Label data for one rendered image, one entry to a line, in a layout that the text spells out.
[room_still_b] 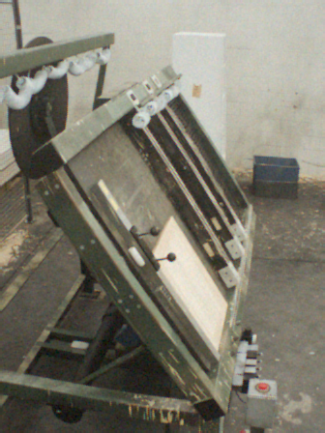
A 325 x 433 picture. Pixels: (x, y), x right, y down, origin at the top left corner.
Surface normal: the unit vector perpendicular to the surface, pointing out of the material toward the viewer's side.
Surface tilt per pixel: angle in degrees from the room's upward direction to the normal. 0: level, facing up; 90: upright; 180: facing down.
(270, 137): 90
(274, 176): 90
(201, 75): 90
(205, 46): 90
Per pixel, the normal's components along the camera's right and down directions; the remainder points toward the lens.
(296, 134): -0.19, 0.39
